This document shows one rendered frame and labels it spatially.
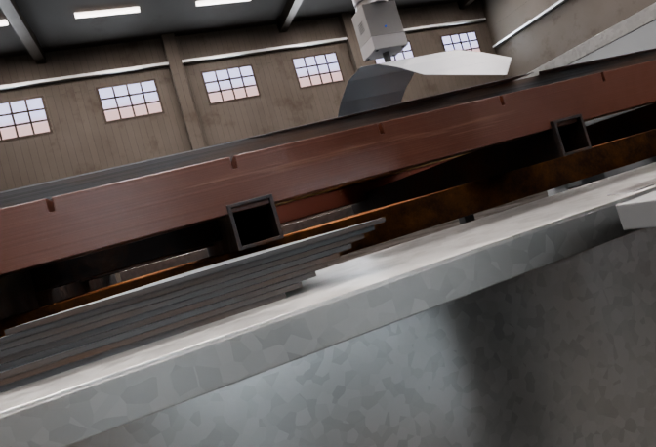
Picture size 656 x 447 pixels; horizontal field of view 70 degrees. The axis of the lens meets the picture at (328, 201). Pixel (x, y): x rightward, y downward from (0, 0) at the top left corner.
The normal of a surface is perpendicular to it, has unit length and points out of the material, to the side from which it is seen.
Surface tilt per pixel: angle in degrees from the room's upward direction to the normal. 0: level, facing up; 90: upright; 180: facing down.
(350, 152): 90
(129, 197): 90
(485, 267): 90
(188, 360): 90
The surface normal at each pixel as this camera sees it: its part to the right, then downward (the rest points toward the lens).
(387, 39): 0.31, -0.13
